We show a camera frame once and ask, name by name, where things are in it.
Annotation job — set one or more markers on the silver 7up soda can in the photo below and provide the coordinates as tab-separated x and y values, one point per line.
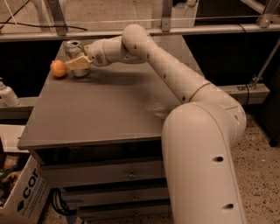
73	49

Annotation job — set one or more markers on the grey drawer cabinet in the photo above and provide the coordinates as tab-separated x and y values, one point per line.
98	139

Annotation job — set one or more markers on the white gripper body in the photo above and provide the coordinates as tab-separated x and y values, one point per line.
95	54

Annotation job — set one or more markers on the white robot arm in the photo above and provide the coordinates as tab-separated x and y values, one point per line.
197	135

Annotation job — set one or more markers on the metal frame rail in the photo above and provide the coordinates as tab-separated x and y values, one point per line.
196	30

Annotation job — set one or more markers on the orange fruit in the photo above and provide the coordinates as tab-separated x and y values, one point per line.
58	68

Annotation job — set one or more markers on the white plastic bottle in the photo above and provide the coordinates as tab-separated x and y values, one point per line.
8	95

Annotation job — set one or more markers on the white cardboard box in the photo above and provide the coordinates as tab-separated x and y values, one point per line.
23	190

